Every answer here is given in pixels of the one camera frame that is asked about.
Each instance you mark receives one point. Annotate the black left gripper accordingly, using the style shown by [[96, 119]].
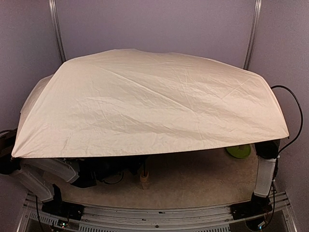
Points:
[[134, 167]]

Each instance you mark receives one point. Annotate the beige folding umbrella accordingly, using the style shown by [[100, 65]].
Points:
[[126, 102]]

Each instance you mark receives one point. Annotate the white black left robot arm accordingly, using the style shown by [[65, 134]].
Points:
[[79, 172]]

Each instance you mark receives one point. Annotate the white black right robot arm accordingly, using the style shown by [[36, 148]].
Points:
[[267, 153]]

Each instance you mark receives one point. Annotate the green flat plate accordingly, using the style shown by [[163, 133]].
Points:
[[239, 151]]

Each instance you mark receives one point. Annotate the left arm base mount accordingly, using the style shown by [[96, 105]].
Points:
[[65, 210]]

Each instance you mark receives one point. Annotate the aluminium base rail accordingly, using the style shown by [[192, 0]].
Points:
[[218, 218]]

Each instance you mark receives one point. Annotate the left corner aluminium post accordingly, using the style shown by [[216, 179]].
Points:
[[56, 25]]

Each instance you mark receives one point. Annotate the corner aluminium post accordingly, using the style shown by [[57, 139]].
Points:
[[253, 33], [56, 25]]

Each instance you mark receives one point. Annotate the right corner aluminium post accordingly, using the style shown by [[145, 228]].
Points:
[[253, 33]]

